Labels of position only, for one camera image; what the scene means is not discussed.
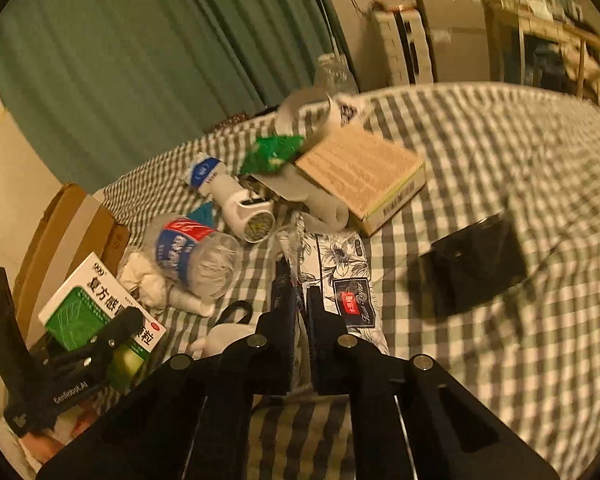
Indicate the green curtain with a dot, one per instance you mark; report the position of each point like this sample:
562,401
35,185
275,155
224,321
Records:
130,60

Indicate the brown cardboard box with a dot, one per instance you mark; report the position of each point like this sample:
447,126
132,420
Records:
55,230

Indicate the white plush toy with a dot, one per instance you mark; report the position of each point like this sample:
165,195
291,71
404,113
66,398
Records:
220,340

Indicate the white cylindrical container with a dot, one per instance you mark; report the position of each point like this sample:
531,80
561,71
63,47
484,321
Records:
240,210

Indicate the grey white checked bed sheet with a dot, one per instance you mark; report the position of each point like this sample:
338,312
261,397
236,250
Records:
480,160

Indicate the large clear water jug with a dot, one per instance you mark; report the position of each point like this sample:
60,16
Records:
334,75

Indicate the green foil packet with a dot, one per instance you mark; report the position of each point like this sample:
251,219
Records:
270,152

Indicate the white rolled cloth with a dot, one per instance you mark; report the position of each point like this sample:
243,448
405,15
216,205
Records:
325,207

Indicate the white ribbed suitcase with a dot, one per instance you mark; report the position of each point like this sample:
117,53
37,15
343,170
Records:
397,45

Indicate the white green medicine box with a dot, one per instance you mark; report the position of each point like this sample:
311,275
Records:
92,290

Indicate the white packet with blue label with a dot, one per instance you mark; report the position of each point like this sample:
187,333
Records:
202,171

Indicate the crushed clear plastic bottle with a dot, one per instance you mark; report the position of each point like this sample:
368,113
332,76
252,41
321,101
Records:
190,255

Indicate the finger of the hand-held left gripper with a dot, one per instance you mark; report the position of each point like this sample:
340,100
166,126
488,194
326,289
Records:
117,332

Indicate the white printed card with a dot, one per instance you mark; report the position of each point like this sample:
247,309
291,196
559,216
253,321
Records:
352,110

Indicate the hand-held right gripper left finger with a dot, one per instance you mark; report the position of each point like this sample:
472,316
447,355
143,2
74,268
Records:
286,325

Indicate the beige flat carton box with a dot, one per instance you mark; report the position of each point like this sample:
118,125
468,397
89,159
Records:
355,170

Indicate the crumpled white tissue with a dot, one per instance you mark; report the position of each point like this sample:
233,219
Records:
145,280

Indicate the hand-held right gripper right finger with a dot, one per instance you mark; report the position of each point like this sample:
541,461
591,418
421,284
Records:
316,332

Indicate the black wallet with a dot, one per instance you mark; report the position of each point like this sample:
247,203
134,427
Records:
475,265

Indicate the dark patterned cloth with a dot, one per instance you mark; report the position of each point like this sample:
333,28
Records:
227,122

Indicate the cream dressing table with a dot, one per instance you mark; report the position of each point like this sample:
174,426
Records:
545,25

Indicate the floral tissue packet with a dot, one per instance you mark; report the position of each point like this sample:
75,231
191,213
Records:
340,270

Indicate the grey small fridge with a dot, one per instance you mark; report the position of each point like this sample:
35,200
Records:
455,30

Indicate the small teal item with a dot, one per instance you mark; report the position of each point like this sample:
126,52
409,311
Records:
204,214

